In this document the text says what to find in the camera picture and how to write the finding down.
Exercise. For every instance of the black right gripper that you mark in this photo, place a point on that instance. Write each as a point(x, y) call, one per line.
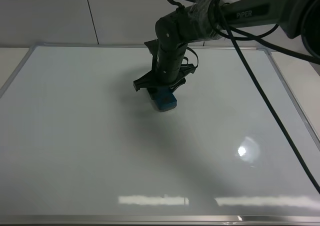
point(167, 71)

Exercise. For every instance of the blue board eraser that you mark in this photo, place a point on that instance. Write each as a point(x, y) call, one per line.
point(163, 99)

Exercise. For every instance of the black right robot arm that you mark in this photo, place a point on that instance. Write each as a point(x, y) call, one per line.
point(203, 20)

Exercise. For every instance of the white board with aluminium frame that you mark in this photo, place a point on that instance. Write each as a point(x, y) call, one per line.
point(79, 145)

